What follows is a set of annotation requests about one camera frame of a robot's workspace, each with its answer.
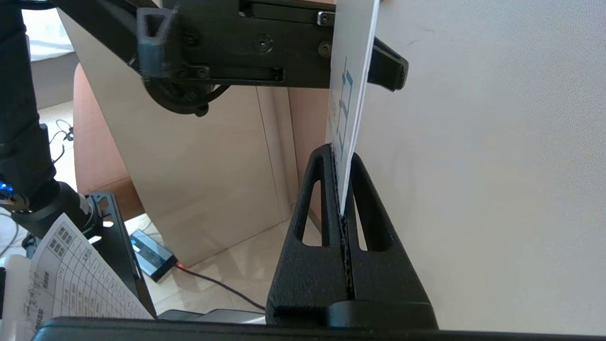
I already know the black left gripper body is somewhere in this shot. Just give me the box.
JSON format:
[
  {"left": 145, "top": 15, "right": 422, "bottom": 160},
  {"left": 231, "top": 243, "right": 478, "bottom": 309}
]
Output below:
[{"left": 137, "top": 0, "right": 338, "bottom": 90}]

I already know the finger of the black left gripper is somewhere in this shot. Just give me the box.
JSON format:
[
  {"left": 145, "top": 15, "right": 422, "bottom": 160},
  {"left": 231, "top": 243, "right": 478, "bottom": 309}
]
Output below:
[{"left": 368, "top": 36, "right": 409, "bottom": 92}]

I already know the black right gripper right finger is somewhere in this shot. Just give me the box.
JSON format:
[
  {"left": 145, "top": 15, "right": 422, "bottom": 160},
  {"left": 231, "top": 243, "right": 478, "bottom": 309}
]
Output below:
[{"left": 331, "top": 153, "right": 438, "bottom": 329}]

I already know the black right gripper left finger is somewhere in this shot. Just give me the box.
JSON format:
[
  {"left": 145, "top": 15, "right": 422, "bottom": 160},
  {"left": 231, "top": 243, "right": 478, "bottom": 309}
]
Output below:
[{"left": 266, "top": 144, "right": 354, "bottom": 326}]

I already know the blue do-not-disturb door hanger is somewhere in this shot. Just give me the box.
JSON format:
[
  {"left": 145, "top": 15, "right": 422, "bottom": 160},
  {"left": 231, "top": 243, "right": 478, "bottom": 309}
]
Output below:
[{"left": 326, "top": 0, "right": 381, "bottom": 215}]

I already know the white door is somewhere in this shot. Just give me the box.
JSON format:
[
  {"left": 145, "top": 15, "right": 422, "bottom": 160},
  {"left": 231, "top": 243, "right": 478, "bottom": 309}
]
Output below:
[{"left": 353, "top": 0, "right": 606, "bottom": 332}]

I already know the black box with screen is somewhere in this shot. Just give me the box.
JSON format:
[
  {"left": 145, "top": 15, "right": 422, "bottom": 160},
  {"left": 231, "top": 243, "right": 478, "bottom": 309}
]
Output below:
[{"left": 129, "top": 229, "right": 178, "bottom": 281}]

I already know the brown rounded chair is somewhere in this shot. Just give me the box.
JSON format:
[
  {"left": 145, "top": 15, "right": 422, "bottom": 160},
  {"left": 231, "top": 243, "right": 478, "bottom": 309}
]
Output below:
[{"left": 72, "top": 62, "right": 146, "bottom": 222}]

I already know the printed paper sheet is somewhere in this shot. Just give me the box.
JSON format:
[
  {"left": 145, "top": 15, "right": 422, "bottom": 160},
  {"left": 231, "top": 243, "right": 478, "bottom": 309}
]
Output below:
[{"left": 28, "top": 212, "right": 154, "bottom": 327}]

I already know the thin dark floor cable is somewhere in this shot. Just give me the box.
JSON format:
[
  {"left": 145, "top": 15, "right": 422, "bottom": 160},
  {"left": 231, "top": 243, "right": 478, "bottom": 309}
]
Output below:
[{"left": 173, "top": 263, "right": 267, "bottom": 313}]

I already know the black looped cable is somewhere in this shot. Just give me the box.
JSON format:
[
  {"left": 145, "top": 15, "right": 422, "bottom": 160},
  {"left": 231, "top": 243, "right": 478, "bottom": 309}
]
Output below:
[{"left": 142, "top": 76, "right": 230, "bottom": 117}]

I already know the thin tangled wire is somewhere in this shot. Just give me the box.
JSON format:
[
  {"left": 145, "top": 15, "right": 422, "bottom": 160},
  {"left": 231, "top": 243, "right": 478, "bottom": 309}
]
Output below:
[{"left": 47, "top": 118, "right": 75, "bottom": 166}]

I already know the black perforated metal bracket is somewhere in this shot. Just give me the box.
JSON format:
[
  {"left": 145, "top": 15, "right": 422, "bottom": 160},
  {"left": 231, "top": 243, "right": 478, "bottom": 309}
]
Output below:
[{"left": 85, "top": 191, "right": 158, "bottom": 319}]

